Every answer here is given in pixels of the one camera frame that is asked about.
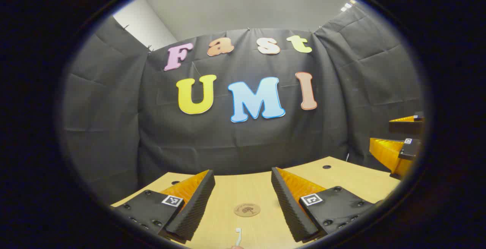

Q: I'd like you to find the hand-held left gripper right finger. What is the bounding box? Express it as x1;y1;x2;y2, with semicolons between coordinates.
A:
271;167;381;243

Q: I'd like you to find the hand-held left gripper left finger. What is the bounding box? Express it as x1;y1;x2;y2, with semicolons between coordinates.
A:
112;169;216;244

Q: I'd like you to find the round brown cork coaster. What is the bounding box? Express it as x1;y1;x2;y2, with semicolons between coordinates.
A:
234;203;261;217

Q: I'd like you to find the light wooden desktop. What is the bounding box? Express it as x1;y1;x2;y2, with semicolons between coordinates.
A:
110;156;401;249

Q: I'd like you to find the black backdrop cloth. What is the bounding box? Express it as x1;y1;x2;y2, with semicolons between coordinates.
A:
63;4;426;204

